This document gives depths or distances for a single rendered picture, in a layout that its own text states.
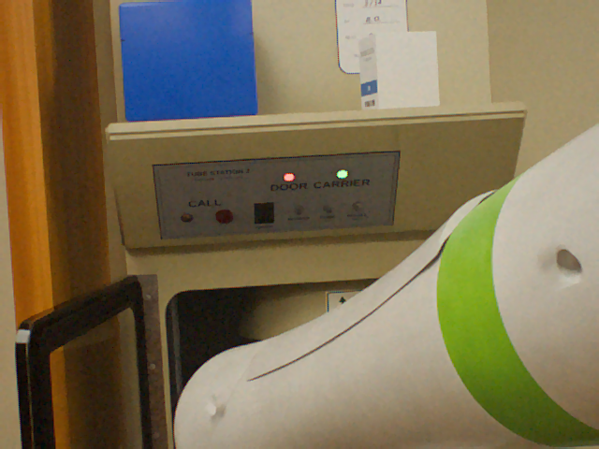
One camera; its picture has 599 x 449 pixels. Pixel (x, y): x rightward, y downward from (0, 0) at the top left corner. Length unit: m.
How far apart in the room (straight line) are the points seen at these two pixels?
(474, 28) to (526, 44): 0.46
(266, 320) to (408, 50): 0.28
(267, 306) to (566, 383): 0.65
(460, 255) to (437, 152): 0.46
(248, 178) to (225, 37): 0.11
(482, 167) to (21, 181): 0.36
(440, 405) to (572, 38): 1.04
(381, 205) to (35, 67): 0.29
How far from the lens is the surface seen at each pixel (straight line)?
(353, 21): 1.02
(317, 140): 0.90
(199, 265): 1.01
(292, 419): 0.64
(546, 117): 1.49
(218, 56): 0.90
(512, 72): 1.49
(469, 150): 0.94
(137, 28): 0.90
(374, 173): 0.94
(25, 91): 0.93
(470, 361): 0.47
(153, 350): 1.02
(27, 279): 0.93
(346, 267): 1.01
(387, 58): 0.93
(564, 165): 0.43
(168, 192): 0.93
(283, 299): 1.06
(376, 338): 0.54
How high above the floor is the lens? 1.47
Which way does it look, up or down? 3 degrees down
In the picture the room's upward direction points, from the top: 3 degrees counter-clockwise
